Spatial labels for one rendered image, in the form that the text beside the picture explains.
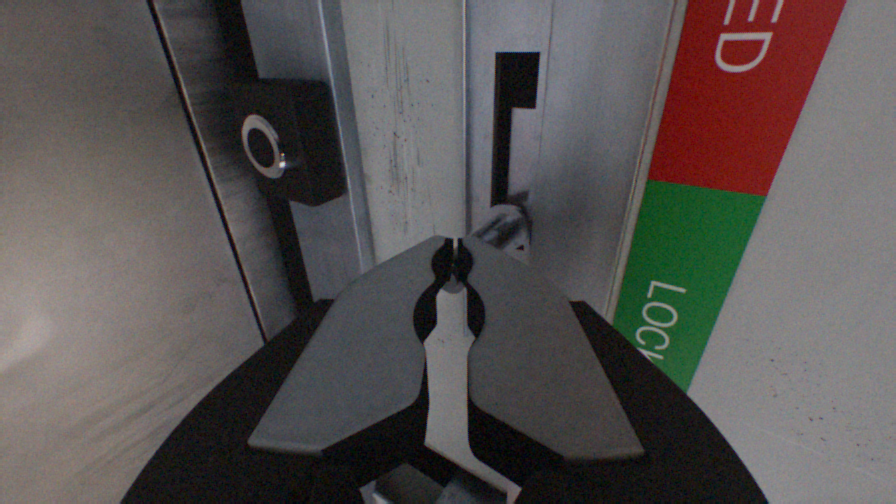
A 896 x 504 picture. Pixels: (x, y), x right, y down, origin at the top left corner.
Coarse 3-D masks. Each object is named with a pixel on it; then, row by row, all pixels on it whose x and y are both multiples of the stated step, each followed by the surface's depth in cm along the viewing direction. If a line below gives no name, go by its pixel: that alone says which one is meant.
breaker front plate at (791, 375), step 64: (384, 0) 16; (448, 0) 15; (512, 0) 14; (384, 64) 18; (448, 64) 16; (832, 64) 10; (384, 128) 19; (448, 128) 17; (832, 128) 11; (384, 192) 21; (448, 192) 19; (640, 192) 14; (832, 192) 11; (384, 256) 24; (512, 256) 18; (768, 256) 13; (832, 256) 12; (448, 320) 23; (768, 320) 14; (832, 320) 13; (448, 384) 26; (704, 384) 16; (768, 384) 15; (832, 384) 13; (448, 448) 29; (768, 448) 16; (832, 448) 14
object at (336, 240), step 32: (256, 0) 19; (288, 0) 18; (320, 0) 17; (256, 32) 20; (288, 32) 19; (320, 32) 17; (256, 64) 21; (288, 64) 19; (320, 64) 18; (352, 96) 20; (352, 128) 20; (352, 160) 21; (352, 192) 21; (320, 224) 24; (352, 224) 22; (320, 256) 25; (352, 256) 24; (320, 288) 27
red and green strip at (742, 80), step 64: (704, 0) 11; (768, 0) 10; (832, 0) 10; (704, 64) 12; (768, 64) 11; (704, 128) 12; (768, 128) 11; (704, 192) 13; (768, 192) 12; (640, 256) 15; (704, 256) 14; (640, 320) 16; (704, 320) 15
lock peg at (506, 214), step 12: (504, 204) 17; (492, 216) 18; (504, 216) 17; (516, 216) 17; (480, 228) 16; (492, 228) 16; (504, 228) 16; (516, 228) 17; (528, 228) 17; (492, 240) 15; (504, 240) 16; (516, 240) 17; (456, 252) 14; (456, 264) 13; (456, 276) 13; (444, 288) 14; (456, 288) 14
